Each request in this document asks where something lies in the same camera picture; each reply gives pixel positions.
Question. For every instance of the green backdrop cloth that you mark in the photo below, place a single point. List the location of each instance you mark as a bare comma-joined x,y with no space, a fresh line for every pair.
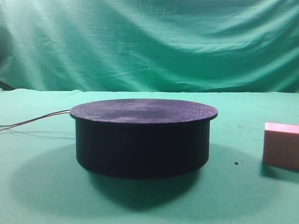
150,45

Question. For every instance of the black round turntable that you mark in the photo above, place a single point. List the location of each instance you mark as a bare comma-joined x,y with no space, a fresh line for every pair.
142,138

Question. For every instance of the pink cube block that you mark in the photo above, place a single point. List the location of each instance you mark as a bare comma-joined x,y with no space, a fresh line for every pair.
281,145

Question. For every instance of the green table cloth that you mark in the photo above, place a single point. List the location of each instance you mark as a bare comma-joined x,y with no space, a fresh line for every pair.
42,183

